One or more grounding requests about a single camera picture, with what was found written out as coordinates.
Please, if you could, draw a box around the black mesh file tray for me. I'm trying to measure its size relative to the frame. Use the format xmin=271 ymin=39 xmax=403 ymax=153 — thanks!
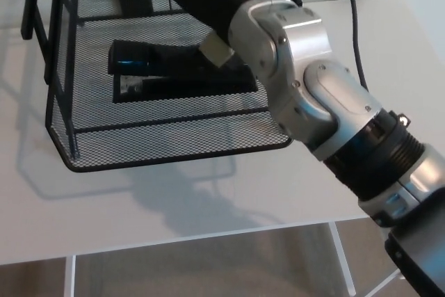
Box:
xmin=13 ymin=0 xmax=304 ymax=173

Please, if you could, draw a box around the white desk leg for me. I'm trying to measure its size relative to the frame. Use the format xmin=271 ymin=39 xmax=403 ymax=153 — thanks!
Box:
xmin=63 ymin=254 xmax=76 ymax=297
xmin=326 ymin=222 xmax=358 ymax=296

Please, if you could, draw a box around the black stapler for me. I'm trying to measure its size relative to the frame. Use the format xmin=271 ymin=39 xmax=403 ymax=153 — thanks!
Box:
xmin=106 ymin=39 xmax=259 ymax=105

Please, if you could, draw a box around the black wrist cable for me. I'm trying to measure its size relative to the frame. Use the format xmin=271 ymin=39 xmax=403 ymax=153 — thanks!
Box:
xmin=337 ymin=0 xmax=371 ymax=91

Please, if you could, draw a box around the silver cable plug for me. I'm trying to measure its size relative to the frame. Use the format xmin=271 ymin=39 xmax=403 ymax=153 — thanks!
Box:
xmin=198 ymin=31 xmax=234 ymax=68

